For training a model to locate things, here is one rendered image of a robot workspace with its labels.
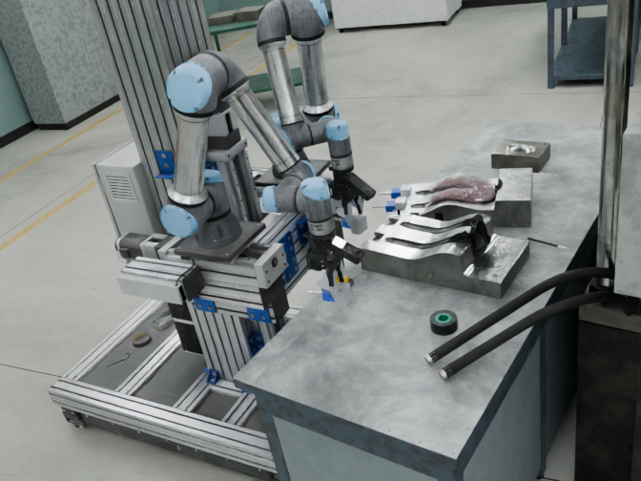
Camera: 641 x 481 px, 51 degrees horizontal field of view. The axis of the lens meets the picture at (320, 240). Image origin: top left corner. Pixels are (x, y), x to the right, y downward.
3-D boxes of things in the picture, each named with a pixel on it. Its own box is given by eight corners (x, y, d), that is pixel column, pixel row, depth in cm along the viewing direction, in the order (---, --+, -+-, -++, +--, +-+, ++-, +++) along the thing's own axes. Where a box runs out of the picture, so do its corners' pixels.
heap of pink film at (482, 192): (423, 209, 252) (421, 191, 248) (430, 187, 266) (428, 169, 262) (494, 208, 243) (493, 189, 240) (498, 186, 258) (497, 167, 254)
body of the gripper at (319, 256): (318, 258, 201) (311, 222, 195) (344, 260, 198) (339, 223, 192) (308, 272, 195) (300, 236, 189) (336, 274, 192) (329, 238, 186)
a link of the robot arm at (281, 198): (278, 199, 199) (312, 199, 195) (262, 218, 190) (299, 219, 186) (273, 175, 195) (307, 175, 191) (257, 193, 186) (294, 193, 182)
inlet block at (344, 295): (306, 303, 204) (302, 289, 202) (312, 294, 208) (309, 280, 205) (346, 307, 199) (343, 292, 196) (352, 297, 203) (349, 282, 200)
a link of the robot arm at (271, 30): (246, 3, 215) (283, 154, 223) (279, -5, 216) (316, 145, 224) (244, 10, 226) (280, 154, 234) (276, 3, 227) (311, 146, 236)
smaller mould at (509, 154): (491, 168, 285) (490, 153, 282) (504, 154, 295) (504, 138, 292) (538, 173, 274) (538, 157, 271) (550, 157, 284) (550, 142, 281)
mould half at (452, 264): (361, 269, 234) (356, 236, 228) (397, 233, 252) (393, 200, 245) (501, 299, 207) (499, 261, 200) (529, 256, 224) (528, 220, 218)
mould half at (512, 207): (392, 227, 256) (389, 201, 251) (404, 196, 277) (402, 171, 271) (530, 227, 240) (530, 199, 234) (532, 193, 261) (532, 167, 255)
